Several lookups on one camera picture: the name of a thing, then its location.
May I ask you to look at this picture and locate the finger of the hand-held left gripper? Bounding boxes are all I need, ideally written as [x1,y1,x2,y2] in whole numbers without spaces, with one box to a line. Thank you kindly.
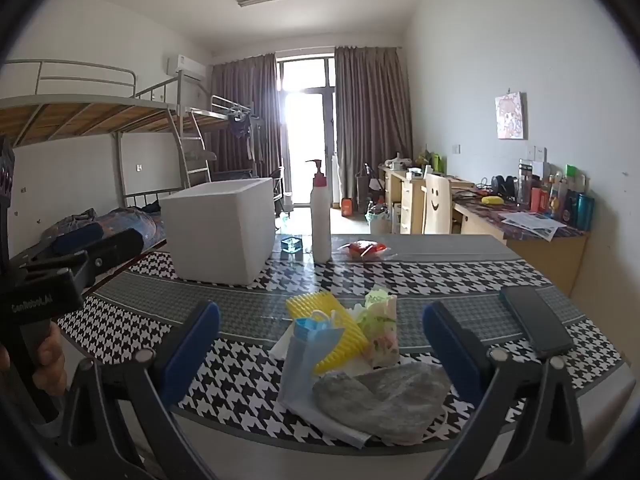
[30,228,145,291]
[20,222,106,264]

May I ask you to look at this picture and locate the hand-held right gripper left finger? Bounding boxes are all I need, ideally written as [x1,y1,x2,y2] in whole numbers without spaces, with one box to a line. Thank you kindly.
[55,300,221,480]

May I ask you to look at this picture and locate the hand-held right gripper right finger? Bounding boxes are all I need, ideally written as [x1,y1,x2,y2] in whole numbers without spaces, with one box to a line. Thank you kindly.
[421,301,589,480]

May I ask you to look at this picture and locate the green plastic packet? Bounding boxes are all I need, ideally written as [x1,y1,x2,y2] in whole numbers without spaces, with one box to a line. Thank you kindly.
[356,285,401,370]

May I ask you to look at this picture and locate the grey cloth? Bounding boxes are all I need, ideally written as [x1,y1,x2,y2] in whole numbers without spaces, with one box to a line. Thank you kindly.
[312,361,452,446]

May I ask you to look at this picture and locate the white foam box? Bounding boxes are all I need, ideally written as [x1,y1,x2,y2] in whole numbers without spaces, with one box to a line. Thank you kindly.
[159,177,277,288]

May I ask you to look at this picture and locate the yellow foam net sleeve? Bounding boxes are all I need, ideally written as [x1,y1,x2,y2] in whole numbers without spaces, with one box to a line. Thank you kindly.
[286,291,371,375]

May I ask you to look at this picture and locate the blue face mask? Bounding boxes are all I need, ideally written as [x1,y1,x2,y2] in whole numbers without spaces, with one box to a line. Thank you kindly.
[277,310,368,448]

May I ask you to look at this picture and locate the person's left hand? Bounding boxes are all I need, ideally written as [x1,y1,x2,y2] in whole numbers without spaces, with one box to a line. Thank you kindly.
[30,321,66,398]

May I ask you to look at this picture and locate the grey crumpled blanket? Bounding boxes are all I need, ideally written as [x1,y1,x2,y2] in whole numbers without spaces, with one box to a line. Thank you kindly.
[42,208,98,241]

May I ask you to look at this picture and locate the blue patterned quilt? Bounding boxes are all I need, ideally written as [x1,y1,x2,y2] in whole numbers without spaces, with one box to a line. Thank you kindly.
[95,208,166,253]

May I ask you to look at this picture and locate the houndstooth tablecloth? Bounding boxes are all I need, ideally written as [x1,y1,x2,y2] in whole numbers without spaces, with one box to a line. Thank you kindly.
[55,234,626,448]

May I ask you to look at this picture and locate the black phone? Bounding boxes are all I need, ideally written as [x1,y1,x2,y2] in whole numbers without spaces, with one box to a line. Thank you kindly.
[500,285,575,359]

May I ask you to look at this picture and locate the metal bunk ladder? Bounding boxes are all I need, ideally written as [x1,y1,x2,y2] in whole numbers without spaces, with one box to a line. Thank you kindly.
[170,110,213,188]

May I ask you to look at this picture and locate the metal bunk bed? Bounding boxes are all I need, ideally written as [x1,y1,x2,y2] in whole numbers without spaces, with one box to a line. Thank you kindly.
[177,94,281,201]
[0,59,186,261]

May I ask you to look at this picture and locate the red snack packet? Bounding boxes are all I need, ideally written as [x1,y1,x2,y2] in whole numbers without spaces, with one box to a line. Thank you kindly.
[338,240,391,262]

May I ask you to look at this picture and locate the wooden desk with patterned top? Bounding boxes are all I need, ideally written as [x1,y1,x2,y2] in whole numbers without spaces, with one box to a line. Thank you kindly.
[450,180,588,296]

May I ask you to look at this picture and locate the wooden chair with smiley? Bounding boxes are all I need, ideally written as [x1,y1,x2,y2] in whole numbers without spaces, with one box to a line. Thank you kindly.
[422,172,453,235]

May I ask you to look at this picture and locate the white printed papers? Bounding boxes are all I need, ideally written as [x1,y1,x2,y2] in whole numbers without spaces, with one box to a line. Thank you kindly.
[500,211,568,241]

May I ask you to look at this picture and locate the wooden desk with drawers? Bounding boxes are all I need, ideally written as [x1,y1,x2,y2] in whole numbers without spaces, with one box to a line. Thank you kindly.
[377,162,426,235]

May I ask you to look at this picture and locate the black folding chair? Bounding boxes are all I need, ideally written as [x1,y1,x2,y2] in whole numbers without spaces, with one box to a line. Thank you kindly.
[272,167,287,211]

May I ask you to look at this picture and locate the dark hanging clothes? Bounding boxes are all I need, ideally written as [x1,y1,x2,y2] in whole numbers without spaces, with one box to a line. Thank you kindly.
[227,112,253,138]

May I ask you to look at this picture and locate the black cart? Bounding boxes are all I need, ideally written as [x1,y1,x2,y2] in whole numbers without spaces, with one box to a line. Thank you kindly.
[356,164,386,206]

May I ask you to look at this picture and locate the white pump bottle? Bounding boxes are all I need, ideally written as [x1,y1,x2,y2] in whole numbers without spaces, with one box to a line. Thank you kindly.
[305,159,333,263]

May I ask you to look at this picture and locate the brown curtain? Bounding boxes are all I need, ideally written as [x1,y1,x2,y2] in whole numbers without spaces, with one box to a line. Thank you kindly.
[334,46,415,206]
[210,53,283,196]

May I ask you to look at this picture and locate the row of toiletry bottles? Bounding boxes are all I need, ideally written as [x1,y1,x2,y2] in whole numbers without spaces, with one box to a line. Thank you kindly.
[517,159,596,231]

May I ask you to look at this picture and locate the white air conditioner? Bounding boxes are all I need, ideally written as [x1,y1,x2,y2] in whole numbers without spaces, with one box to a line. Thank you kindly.
[166,53,206,82]

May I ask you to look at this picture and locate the glass balcony door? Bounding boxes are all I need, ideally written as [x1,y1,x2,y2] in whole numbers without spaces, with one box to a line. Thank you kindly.
[276,55,337,206]

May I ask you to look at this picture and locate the pink wall picture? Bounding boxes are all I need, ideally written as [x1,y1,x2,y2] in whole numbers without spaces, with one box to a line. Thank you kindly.
[495,92,527,140]

